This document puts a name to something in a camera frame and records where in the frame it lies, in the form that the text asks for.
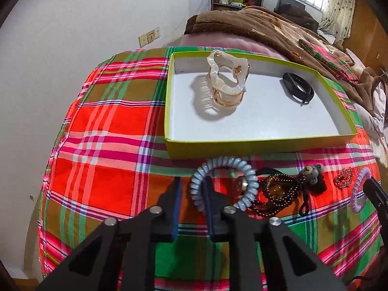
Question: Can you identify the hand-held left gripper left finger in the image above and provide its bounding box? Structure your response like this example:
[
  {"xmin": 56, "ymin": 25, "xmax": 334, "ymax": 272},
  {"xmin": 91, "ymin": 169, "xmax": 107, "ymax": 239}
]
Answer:
[{"xmin": 36, "ymin": 177, "xmax": 183, "ymax": 291}]

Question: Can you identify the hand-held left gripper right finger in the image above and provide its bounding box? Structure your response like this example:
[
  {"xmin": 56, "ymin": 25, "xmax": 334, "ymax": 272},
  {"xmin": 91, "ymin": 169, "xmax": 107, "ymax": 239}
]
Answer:
[{"xmin": 202, "ymin": 176, "xmax": 348, "ymax": 291}]

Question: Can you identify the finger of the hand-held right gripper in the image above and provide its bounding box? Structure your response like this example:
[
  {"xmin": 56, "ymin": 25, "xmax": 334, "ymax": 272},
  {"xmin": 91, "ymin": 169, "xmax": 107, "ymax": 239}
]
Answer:
[{"xmin": 363, "ymin": 177, "xmax": 388, "ymax": 220}]

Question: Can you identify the purple spiral hair tie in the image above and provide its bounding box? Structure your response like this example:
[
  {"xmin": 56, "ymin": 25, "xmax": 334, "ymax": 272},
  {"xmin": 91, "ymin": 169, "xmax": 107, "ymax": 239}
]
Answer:
[{"xmin": 351, "ymin": 167, "xmax": 374, "ymax": 213}]

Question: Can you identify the rhinestone hair ornament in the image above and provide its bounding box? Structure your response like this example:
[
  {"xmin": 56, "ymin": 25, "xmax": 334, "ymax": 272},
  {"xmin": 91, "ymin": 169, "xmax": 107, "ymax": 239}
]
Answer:
[{"xmin": 333, "ymin": 167, "xmax": 354, "ymax": 190}]

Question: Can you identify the light blue spiral hair tie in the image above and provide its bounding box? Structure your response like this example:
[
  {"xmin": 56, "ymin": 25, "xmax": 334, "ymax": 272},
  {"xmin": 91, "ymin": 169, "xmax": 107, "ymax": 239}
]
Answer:
[{"xmin": 190, "ymin": 156, "xmax": 259, "ymax": 211}]

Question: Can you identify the dark red bead bracelet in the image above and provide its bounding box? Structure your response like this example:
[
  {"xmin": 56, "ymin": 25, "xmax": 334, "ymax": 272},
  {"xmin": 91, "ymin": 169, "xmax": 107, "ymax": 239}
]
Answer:
[{"xmin": 248, "ymin": 174, "xmax": 304, "ymax": 219}]

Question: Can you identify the bear charm black hair tie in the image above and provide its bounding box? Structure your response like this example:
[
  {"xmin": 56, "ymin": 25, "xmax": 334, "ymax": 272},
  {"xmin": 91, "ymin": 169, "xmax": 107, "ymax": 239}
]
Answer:
[{"xmin": 298, "ymin": 164, "xmax": 327, "ymax": 216}]

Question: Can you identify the yellow-green cardboard box tray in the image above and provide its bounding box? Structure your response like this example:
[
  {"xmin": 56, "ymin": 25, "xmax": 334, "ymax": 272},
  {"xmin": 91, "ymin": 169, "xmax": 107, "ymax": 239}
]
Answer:
[{"xmin": 164, "ymin": 51, "xmax": 359, "ymax": 160}]

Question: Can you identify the white crumpled duvet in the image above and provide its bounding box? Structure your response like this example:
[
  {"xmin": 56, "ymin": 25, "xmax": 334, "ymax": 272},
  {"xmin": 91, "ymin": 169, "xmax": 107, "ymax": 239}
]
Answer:
[{"xmin": 346, "ymin": 48, "xmax": 388, "ymax": 164}]

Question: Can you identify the red green plaid bed cloth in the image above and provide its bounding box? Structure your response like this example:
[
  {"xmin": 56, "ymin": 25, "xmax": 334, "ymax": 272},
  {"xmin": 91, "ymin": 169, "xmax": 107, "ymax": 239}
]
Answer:
[{"xmin": 36, "ymin": 46, "xmax": 385, "ymax": 291}]

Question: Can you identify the amber translucent hair claw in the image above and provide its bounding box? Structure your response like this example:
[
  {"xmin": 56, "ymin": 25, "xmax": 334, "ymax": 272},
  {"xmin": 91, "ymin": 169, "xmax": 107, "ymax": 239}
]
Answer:
[{"xmin": 207, "ymin": 50, "xmax": 250, "ymax": 106}]

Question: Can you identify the black wristband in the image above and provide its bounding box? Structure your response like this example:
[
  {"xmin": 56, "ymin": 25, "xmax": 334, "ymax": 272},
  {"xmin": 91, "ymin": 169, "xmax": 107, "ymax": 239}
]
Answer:
[{"xmin": 282, "ymin": 72, "xmax": 315, "ymax": 105}]

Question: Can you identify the folded plaid cloth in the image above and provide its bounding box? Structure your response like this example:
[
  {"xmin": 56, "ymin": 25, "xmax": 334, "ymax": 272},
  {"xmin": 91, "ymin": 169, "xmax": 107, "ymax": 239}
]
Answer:
[{"xmin": 298, "ymin": 39, "xmax": 355, "ymax": 84}]

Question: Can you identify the wooden wardrobe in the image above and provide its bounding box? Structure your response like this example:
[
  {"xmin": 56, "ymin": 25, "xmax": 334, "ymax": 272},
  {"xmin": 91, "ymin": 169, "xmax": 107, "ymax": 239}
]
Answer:
[{"xmin": 344, "ymin": 0, "xmax": 388, "ymax": 73}]

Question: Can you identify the brown plush blanket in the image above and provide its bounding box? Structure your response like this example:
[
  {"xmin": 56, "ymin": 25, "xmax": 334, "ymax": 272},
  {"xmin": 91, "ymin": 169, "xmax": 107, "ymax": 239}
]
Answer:
[{"xmin": 184, "ymin": 5, "xmax": 388, "ymax": 119}]

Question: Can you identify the patterned curtain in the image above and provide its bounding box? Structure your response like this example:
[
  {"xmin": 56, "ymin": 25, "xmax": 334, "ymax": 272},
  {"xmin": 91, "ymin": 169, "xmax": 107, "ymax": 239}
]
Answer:
[{"xmin": 318, "ymin": 0, "xmax": 356, "ymax": 44}]

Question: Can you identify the black television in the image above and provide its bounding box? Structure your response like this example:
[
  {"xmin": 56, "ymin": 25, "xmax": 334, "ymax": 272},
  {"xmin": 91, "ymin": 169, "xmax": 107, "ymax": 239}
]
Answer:
[{"xmin": 276, "ymin": 0, "xmax": 306, "ymax": 14}]

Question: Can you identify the beige wall socket panel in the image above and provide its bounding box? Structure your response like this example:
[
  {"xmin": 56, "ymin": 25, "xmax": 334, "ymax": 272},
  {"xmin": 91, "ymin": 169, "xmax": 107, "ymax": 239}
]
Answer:
[{"xmin": 138, "ymin": 28, "xmax": 161, "ymax": 48}]

